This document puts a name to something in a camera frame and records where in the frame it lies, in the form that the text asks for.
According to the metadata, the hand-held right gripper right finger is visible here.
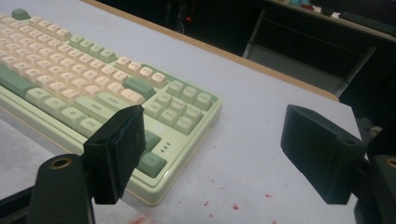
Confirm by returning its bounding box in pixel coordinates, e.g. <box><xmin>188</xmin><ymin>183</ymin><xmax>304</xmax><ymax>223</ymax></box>
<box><xmin>279</xmin><ymin>105</ymin><xmax>369</xmax><ymax>205</ymax></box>

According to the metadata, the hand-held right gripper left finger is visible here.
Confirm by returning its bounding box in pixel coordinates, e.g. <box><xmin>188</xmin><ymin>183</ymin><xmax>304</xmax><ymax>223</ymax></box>
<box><xmin>83</xmin><ymin>105</ymin><xmax>147</xmax><ymax>205</ymax></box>

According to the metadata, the green and cream keyboard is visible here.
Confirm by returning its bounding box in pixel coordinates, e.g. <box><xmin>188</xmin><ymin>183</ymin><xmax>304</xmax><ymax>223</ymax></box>
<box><xmin>0</xmin><ymin>7</ymin><xmax>223</xmax><ymax>207</ymax></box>

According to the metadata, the white table cover sheet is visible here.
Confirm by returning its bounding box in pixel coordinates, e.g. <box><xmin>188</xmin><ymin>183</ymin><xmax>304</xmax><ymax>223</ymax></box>
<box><xmin>0</xmin><ymin>0</ymin><xmax>362</xmax><ymax>224</ymax></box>

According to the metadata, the white-framed desk with wooden top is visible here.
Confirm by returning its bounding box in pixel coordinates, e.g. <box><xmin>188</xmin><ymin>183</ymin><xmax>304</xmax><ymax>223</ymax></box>
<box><xmin>242</xmin><ymin>0</ymin><xmax>396</xmax><ymax>98</ymax></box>

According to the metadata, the black keyboard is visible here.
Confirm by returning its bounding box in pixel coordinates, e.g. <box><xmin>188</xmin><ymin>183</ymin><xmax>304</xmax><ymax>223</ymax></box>
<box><xmin>338</xmin><ymin>11</ymin><xmax>396</xmax><ymax>37</ymax></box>

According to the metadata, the wooden table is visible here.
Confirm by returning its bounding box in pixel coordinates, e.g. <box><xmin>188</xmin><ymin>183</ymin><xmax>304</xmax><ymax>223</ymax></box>
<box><xmin>80</xmin><ymin>0</ymin><xmax>340</xmax><ymax>103</ymax></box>

